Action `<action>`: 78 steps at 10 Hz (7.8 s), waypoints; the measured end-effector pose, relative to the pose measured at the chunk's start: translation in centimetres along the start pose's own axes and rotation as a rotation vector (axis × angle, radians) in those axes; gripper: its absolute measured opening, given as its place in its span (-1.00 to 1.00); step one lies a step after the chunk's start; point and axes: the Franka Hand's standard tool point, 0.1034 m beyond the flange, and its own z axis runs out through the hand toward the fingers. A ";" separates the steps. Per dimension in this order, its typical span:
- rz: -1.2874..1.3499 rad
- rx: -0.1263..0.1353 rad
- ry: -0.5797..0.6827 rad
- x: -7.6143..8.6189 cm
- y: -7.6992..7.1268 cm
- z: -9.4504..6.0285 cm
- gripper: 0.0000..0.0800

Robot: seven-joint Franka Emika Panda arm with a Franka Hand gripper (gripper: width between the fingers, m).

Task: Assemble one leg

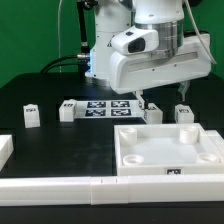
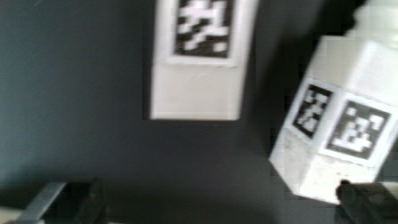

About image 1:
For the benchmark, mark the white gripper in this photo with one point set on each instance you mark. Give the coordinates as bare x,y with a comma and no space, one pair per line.
140,71

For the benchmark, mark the white square tabletop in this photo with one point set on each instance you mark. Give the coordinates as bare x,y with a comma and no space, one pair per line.
167,149

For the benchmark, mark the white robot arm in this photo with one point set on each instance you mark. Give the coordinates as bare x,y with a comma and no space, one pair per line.
113,17

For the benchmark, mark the white marker sheet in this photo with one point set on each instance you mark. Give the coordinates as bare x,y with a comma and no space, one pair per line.
108,109

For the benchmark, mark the white left fence block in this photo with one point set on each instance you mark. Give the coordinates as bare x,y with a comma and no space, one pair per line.
6,149

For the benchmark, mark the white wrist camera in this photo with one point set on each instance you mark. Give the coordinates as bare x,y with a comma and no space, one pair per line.
134,40

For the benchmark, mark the white front fence rail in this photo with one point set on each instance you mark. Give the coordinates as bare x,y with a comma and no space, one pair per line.
111,190

